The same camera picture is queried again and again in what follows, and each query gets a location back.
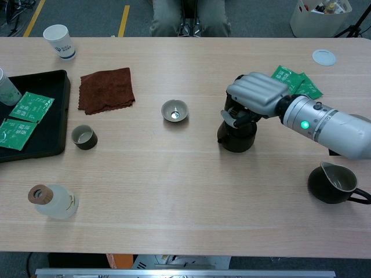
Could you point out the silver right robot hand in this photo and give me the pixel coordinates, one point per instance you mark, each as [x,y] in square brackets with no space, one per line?
[255,89]

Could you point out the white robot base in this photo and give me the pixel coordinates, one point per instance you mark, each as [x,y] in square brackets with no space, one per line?
[179,262]

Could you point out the white round lid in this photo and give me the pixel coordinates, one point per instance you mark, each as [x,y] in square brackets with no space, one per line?
[324,57]

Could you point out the grey flared tea bowl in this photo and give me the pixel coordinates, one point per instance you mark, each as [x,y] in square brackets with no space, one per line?
[168,111]

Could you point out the white storage bin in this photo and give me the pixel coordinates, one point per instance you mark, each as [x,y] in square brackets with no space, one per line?
[316,23]

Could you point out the large white bowl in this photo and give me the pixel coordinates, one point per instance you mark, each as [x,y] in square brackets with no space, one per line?
[363,118]

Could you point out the black tripod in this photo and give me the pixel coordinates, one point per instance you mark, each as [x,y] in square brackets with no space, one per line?
[352,28]

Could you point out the person legs in grey trousers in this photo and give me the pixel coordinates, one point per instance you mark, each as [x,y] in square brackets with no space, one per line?
[165,17]

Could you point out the brown microfibre cloth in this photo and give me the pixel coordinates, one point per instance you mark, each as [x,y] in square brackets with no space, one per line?
[105,89]

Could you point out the dark cylindrical teacup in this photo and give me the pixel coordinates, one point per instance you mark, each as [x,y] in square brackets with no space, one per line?
[87,144]

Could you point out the white paper cup blue logo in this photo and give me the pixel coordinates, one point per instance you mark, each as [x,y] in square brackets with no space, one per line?
[62,43]

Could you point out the black plastic tray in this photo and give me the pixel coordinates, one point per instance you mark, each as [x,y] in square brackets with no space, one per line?
[55,116]

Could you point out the orange panel under table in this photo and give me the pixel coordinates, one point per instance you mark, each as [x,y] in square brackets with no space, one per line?
[119,260]

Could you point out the frosted bottle with wooden lid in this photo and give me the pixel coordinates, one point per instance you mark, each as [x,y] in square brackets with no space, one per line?
[61,202]

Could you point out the clear cup with green tea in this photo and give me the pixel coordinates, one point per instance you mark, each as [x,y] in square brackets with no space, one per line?
[7,92]

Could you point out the aluminium profile rail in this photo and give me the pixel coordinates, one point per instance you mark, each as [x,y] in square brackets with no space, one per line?
[185,273]

